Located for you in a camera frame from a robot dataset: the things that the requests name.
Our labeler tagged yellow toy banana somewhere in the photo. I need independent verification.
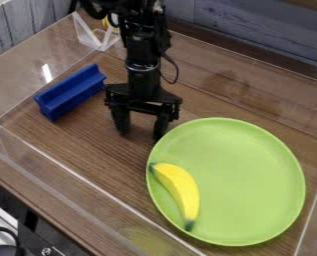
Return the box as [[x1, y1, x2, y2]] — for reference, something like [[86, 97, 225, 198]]
[[149, 163, 201, 231]]

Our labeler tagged green round plate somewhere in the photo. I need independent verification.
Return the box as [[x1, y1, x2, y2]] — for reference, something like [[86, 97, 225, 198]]
[[146, 118, 307, 247]]

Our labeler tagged yellow labelled tin can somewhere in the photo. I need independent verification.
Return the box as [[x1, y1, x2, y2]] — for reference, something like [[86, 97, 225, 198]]
[[102, 14, 120, 35]]

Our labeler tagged black cable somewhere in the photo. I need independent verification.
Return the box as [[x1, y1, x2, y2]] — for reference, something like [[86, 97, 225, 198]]
[[0, 226, 25, 256]]

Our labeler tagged blue plastic block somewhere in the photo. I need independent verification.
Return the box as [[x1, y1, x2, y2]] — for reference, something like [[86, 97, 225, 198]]
[[34, 64, 106, 121]]

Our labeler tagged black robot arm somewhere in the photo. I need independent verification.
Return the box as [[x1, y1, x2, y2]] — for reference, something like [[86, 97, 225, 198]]
[[80, 0, 183, 141]]

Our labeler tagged black device with knob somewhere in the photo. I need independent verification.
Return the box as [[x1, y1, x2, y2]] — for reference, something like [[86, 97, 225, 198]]
[[18, 230, 85, 256]]

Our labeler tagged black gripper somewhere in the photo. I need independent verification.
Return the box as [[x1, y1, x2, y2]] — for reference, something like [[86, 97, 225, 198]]
[[105, 69, 183, 141]]

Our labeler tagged clear acrylic enclosure wall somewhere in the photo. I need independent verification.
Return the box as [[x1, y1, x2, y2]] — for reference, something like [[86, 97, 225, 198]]
[[0, 17, 317, 256]]

